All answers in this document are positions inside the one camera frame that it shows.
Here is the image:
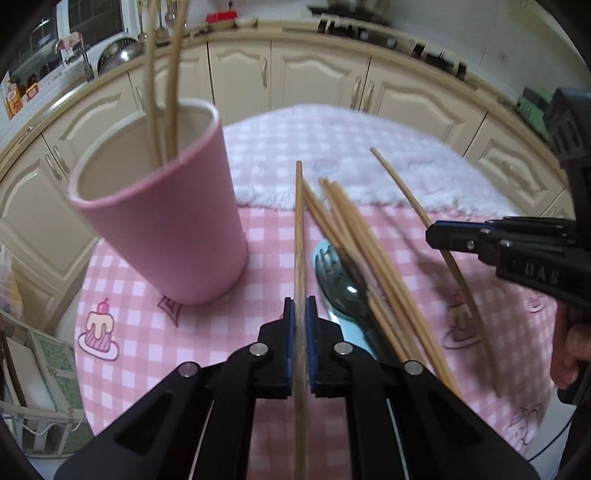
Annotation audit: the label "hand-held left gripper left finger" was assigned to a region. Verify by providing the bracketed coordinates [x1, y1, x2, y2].
[54, 298, 295, 480]

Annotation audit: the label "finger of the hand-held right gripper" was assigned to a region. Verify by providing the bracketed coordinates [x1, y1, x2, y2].
[431, 217, 574, 239]
[426, 224, 509, 278]

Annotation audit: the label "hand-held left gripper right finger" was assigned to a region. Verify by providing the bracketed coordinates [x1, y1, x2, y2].
[306, 298, 540, 480]

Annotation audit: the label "dark spoon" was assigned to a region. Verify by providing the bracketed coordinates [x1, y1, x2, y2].
[342, 277, 393, 365]

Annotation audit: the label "wooden chopstick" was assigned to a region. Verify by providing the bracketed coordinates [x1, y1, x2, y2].
[166, 0, 189, 160]
[370, 148, 503, 398]
[318, 178, 423, 366]
[331, 181, 464, 398]
[145, 0, 168, 164]
[294, 160, 308, 480]
[324, 179, 445, 378]
[301, 179, 409, 363]

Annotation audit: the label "pink cup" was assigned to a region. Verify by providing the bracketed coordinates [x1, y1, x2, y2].
[68, 98, 250, 306]

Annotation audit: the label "person's right hand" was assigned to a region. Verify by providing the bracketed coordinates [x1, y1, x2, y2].
[551, 318, 591, 388]

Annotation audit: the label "green patterned object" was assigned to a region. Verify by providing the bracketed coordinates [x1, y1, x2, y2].
[517, 87, 555, 126]

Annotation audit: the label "pink checked tablecloth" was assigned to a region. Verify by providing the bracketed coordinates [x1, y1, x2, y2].
[74, 203, 564, 480]

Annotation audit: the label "white fluffy checked cloth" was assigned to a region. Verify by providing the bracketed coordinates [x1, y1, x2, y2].
[224, 105, 522, 217]

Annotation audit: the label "black gas hob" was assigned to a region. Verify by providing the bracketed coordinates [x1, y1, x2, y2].
[316, 13, 469, 81]

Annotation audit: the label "cream kitchen cabinets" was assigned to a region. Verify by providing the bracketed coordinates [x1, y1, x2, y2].
[0, 39, 578, 333]

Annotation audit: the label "white rack with green panel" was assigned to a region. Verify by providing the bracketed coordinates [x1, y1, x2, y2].
[0, 307, 90, 455]

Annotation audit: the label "plastic bag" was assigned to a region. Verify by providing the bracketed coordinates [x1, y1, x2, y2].
[0, 244, 24, 333]

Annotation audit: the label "steel wok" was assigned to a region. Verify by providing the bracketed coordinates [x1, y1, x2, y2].
[98, 38, 145, 73]

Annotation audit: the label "steel sink faucet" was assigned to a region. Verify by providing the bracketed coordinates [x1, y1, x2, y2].
[69, 44, 95, 83]

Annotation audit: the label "orange bottle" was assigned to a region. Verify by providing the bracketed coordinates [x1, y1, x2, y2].
[4, 78, 25, 120]

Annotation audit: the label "pink cloth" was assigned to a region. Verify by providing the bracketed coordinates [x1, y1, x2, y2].
[56, 33, 90, 58]

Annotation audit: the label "kitchen window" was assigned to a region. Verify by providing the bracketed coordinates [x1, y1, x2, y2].
[7, 0, 137, 86]

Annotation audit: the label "utensil rail with ladles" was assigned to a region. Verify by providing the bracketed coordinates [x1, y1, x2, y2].
[152, 0, 181, 42]

